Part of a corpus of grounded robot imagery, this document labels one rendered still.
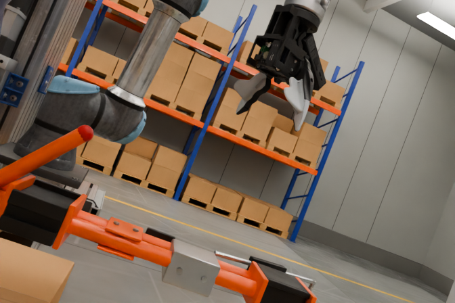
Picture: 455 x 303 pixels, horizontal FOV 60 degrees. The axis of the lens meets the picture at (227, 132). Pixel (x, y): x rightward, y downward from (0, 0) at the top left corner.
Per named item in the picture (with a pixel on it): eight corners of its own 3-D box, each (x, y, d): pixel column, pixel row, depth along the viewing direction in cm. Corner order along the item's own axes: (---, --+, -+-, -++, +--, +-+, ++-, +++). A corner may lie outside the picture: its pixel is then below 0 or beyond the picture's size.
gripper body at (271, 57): (243, 65, 69) (268, 3, 70) (272, 84, 75) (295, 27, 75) (274, 70, 63) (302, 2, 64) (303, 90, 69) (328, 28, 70)
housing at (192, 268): (160, 283, 52) (174, 251, 52) (160, 264, 59) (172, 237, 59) (209, 299, 53) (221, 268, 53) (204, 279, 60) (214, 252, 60)
